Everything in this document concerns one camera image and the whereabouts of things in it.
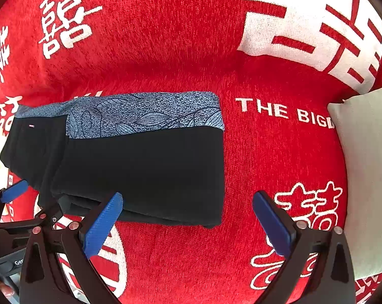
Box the red printed blanket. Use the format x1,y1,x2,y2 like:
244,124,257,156
0,0,382,304

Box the black pants with blue trim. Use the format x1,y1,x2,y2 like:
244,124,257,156
0,91,226,229

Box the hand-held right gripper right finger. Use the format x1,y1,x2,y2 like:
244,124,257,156
253,191,358,304

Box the pale green pillow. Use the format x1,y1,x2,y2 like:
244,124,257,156
327,84,382,281

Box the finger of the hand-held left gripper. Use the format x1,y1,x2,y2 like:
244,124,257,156
0,179,29,217
0,201,64,232

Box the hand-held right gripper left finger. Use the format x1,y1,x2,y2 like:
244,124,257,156
19,192,124,304

